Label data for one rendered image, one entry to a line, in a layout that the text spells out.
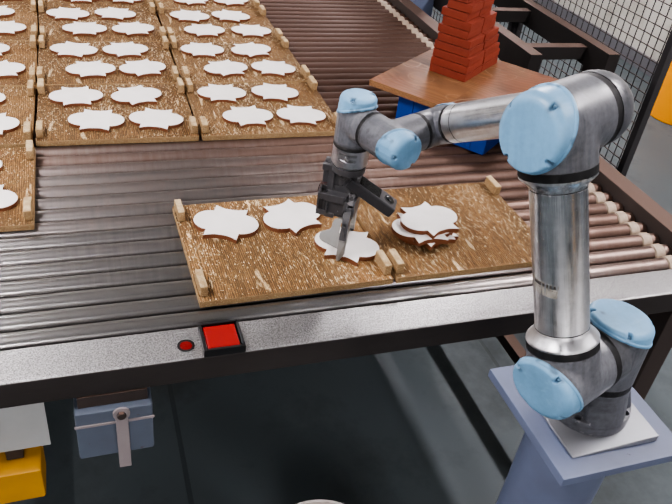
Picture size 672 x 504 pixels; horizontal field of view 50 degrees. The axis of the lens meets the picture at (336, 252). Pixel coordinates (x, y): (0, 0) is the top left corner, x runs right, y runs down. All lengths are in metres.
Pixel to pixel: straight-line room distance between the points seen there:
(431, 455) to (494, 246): 0.95
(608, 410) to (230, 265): 0.78
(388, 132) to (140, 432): 0.72
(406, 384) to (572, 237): 1.61
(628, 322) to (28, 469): 1.09
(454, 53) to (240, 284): 1.14
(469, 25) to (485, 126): 0.96
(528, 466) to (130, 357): 0.79
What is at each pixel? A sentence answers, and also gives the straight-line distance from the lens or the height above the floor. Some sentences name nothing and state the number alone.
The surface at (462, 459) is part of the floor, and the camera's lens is 2.46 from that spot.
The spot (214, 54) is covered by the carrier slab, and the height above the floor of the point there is 0.95.
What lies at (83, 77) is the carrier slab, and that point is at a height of 0.94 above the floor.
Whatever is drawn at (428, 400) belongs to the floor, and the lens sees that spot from 2.60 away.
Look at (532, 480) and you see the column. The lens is 1.53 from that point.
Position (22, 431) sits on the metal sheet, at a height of 0.78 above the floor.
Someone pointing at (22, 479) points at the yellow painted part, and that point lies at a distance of 1.49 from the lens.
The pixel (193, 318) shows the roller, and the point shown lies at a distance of 1.40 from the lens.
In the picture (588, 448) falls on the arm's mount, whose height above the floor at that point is 0.88.
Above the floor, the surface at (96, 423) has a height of 0.80.
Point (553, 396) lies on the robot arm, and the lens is 1.20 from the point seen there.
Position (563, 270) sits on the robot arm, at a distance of 1.13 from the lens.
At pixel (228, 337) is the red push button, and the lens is 1.35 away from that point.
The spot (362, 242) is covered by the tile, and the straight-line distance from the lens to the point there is 1.59.
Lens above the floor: 1.84
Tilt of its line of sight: 35 degrees down
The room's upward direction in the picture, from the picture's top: 8 degrees clockwise
